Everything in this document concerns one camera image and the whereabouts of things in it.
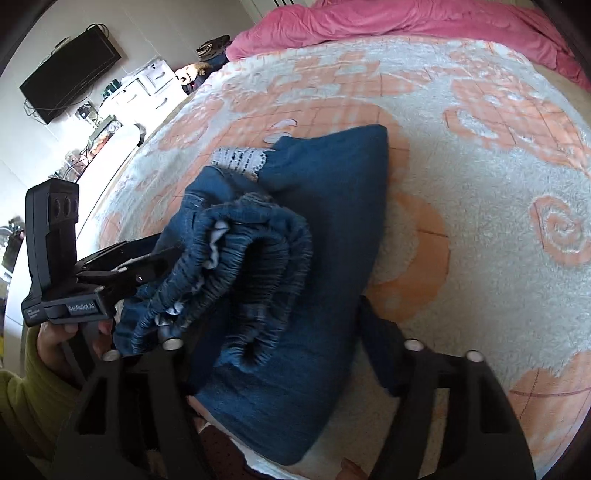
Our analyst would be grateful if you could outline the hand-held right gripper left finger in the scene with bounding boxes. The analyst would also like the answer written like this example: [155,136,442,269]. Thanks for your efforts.
[54,337,218,480]

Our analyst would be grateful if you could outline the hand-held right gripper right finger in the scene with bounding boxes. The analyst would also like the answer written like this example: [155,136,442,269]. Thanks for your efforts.
[358,295,537,480]

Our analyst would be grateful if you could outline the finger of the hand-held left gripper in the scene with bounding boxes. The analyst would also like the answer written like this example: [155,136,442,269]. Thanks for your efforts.
[74,239,163,274]
[76,247,183,301]

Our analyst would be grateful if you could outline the blue denim pants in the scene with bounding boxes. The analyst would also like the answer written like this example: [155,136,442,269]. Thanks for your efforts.
[112,124,394,467]

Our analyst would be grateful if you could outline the person's left forearm green sleeve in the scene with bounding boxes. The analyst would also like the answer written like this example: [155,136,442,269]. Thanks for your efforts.
[0,323,86,464]

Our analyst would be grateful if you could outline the person's left hand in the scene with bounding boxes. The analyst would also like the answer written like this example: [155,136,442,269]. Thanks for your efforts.
[36,318,115,376]

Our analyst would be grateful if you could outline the white table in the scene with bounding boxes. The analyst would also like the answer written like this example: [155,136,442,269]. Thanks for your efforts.
[0,122,146,324]

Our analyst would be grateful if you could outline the white dresser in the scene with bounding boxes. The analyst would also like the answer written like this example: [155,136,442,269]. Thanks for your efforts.
[99,59,186,121]

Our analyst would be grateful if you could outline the brown and white stuffed toy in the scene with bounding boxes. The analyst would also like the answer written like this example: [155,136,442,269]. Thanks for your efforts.
[174,62,212,88]

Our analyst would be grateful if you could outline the white and orange fluffy blanket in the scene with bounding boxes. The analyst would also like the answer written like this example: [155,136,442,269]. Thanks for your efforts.
[76,36,591,480]

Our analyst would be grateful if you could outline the dark bag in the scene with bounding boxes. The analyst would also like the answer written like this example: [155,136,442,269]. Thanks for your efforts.
[195,35,232,62]

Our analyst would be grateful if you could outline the pink duvet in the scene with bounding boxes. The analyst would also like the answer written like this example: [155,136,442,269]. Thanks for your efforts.
[225,0,591,92]

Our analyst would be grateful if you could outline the black wall television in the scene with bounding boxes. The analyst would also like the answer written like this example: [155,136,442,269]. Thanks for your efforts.
[19,27,123,125]

